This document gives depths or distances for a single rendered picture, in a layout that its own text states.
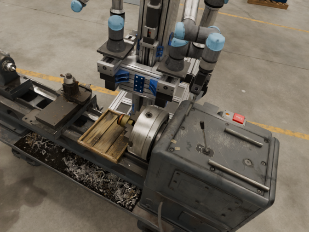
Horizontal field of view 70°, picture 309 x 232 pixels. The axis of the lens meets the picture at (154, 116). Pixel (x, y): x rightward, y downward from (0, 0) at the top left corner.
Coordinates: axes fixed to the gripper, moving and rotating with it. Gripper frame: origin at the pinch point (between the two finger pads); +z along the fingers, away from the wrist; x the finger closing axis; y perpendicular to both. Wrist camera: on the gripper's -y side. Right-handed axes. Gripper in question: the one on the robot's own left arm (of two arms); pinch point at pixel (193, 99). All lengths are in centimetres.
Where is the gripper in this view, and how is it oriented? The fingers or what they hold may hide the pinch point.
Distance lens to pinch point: 119.5
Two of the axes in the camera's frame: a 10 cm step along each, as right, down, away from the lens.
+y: 4.3, -6.2, 6.5
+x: -8.9, -4.0, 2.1
